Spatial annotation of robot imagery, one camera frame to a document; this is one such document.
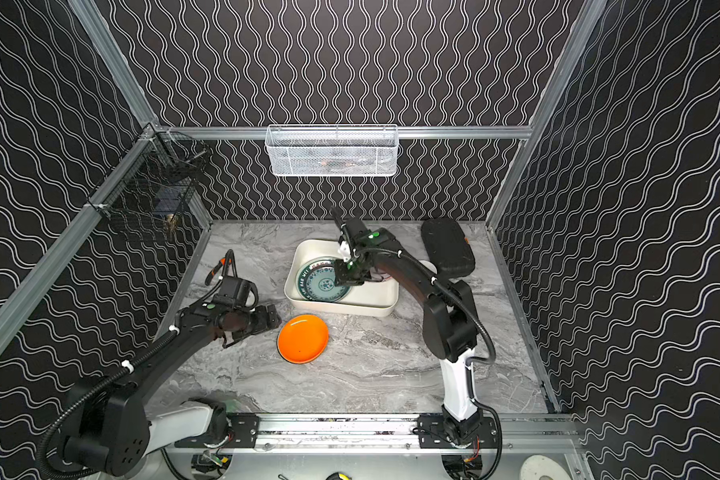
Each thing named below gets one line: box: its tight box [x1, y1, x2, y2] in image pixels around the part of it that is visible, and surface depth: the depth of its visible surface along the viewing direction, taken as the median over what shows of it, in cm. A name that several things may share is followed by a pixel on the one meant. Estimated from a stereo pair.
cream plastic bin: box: [284, 239, 400, 316], surface depth 100 cm
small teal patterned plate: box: [295, 257, 352, 303], surface depth 102 cm
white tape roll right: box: [519, 454, 572, 480], surface depth 71 cm
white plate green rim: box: [295, 256, 349, 303], surface depth 102 cm
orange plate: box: [276, 314, 329, 365], surface depth 90 cm
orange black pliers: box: [204, 258, 227, 286], surface depth 106 cm
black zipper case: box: [421, 218, 476, 279], surface depth 107 cm
